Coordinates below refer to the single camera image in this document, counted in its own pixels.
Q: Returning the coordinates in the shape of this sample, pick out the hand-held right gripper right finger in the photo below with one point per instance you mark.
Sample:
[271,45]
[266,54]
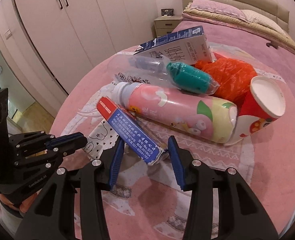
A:
[177,162]

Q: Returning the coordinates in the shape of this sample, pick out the white wardrobe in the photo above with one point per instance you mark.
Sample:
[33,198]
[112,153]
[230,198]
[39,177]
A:
[87,17]

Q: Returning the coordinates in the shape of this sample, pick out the white patterned pillow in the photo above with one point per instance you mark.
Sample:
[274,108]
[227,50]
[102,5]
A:
[257,17]

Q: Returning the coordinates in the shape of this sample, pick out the folded beige quilt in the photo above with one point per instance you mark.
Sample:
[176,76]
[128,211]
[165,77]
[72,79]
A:
[285,37]

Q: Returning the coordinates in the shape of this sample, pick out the red and blue toothpaste box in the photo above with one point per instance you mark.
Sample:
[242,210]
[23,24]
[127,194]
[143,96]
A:
[135,135]

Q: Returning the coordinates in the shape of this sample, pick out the beige nightstand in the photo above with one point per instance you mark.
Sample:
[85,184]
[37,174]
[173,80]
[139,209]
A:
[165,25]

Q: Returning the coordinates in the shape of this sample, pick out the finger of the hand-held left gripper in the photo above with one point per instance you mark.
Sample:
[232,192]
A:
[72,148]
[65,138]

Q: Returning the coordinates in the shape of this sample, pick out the purple pillow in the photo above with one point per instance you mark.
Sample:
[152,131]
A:
[212,7]

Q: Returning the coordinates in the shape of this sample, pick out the clear plastic bottle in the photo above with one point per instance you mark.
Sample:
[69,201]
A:
[127,66]

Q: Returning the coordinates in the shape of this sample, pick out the black clock on nightstand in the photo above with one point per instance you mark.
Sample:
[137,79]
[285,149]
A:
[167,12]

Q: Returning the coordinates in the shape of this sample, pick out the orange plastic bag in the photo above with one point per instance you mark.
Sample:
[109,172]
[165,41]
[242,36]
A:
[227,80]

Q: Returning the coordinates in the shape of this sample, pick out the blue and white milk carton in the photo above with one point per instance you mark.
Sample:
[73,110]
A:
[177,47]

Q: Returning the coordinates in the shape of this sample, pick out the small dark brown object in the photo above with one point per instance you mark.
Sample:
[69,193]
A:
[272,44]

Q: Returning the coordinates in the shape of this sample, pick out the pink printed bottle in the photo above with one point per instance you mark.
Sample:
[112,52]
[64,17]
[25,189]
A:
[177,107]

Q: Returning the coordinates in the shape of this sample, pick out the purple bedspread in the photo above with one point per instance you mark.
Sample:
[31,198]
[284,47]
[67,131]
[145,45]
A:
[250,45]

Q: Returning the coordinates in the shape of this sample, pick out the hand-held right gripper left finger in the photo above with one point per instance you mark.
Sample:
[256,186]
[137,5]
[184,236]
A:
[116,162]

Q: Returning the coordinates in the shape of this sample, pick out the red paper cup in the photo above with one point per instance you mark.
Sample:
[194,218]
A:
[257,120]

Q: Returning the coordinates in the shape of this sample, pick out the pink patterned blanket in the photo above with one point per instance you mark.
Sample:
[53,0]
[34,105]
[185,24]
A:
[147,205]

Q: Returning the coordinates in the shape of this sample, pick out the white star-print cloth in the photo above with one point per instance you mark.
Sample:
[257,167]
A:
[100,135]

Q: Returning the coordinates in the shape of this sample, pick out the white wall switch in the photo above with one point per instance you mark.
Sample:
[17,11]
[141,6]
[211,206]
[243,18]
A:
[8,33]

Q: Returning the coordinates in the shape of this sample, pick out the teal sponge in clear wrap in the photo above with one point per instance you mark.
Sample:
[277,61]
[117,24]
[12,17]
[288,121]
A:
[187,76]

